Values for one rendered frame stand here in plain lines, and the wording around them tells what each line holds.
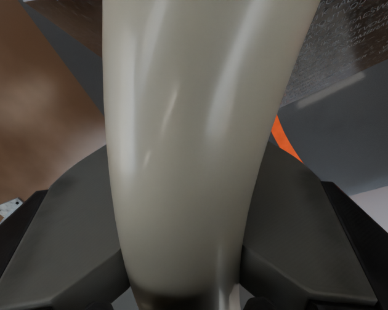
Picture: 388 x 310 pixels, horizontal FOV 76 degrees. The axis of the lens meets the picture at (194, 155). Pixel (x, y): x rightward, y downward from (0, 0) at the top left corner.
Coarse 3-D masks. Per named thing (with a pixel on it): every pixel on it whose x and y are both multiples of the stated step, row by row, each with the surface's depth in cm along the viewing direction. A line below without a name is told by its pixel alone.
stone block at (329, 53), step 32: (32, 0) 18; (64, 0) 16; (96, 0) 14; (352, 0) 19; (384, 0) 21; (96, 32) 19; (320, 32) 22; (352, 32) 24; (384, 32) 26; (320, 64) 29; (352, 64) 32; (288, 96) 36
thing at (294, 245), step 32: (288, 160) 9; (256, 192) 8; (288, 192) 8; (320, 192) 8; (256, 224) 6; (288, 224) 6; (320, 224) 6; (256, 256) 6; (288, 256) 6; (320, 256) 6; (352, 256) 6; (256, 288) 6; (288, 288) 5; (320, 288) 5; (352, 288) 5
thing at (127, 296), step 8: (128, 288) 72; (240, 288) 68; (120, 296) 72; (128, 296) 70; (240, 296) 66; (248, 296) 71; (112, 304) 71; (120, 304) 70; (128, 304) 68; (136, 304) 67; (240, 304) 64
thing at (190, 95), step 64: (128, 0) 3; (192, 0) 2; (256, 0) 2; (320, 0) 3; (128, 64) 3; (192, 64) 3; (256, 64) 3; (128, 128) 3; (192, 128) 3; (256, 128) 4; (128, 192) 4; (192, 192) 4; (128, 256) 5; (192, 256) 4
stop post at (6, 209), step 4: (12, 200) 136; (16, 200) 136; (20, 200) 136; (4, 204) 138; (8, 204) 138; (12, 204) 138; (16, 204) 138; (20, 204) 138; (0, 208) 140; (4, 208) 140; (8, 208) 140; (12, 208) 140; (16, 208) 140; (0, 212) 142; (4, 212) 142; (8, 212) 142; (12, 212) 139; (4, 216) 144; (8, 216) 137
